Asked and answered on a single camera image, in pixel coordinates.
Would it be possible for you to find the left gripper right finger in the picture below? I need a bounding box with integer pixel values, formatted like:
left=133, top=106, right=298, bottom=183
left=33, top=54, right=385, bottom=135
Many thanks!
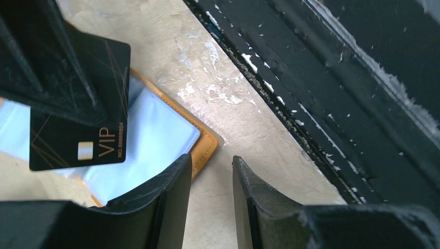
left=232, top=156, right=439, bottom=248

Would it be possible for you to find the single black VIP card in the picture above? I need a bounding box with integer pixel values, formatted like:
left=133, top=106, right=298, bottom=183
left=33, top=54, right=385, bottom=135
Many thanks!
left=29, top=28, right=131, bottom=171

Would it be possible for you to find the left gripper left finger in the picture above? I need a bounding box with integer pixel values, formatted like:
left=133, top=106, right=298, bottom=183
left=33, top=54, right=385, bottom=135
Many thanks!
left=1, top=154, right=192, bottom=248

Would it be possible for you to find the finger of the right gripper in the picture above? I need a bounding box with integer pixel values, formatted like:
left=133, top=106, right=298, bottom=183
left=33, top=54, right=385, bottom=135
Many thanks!
left=1, top=1, right=107, bottom=125

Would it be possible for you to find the orange leather card holder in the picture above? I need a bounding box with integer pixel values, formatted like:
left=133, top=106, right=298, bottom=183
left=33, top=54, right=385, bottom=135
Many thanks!
left=0, top=68, right=219, bottom=208

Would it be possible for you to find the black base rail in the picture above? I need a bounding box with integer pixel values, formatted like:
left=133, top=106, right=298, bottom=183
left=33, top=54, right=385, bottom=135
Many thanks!
left=186, top=1, right=439, bottom=215

